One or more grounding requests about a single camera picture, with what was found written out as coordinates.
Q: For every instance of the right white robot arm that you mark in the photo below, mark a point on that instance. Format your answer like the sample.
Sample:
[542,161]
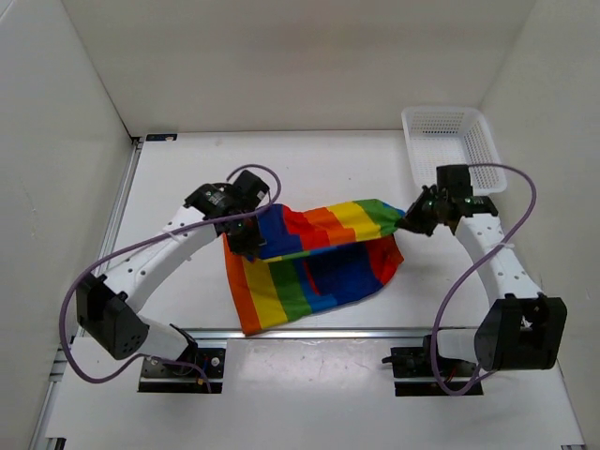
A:
[523,327]

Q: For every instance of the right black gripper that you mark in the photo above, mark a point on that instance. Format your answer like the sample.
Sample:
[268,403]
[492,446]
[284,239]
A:
[412,220]

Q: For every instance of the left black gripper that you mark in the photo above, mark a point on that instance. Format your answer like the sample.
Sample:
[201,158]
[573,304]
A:
[251,247]

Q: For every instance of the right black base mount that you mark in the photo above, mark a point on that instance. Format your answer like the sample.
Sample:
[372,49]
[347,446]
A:
[413,376]

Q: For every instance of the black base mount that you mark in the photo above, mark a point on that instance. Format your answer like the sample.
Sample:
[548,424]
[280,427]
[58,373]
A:
[413,376]
[156,378]

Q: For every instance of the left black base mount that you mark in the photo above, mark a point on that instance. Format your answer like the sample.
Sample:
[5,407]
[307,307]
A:
[156,378]

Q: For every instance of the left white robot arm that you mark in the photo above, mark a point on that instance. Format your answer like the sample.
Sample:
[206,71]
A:
[109,305]

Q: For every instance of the white plastic mesh basket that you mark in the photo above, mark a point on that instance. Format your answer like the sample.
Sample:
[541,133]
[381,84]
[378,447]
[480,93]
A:
[442,135]

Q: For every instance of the small blue label sticker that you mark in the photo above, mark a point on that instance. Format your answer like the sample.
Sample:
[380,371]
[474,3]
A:
[161,137]

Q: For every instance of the rainbow striped shorts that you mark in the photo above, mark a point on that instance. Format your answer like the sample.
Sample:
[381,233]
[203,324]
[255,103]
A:
[313,261]

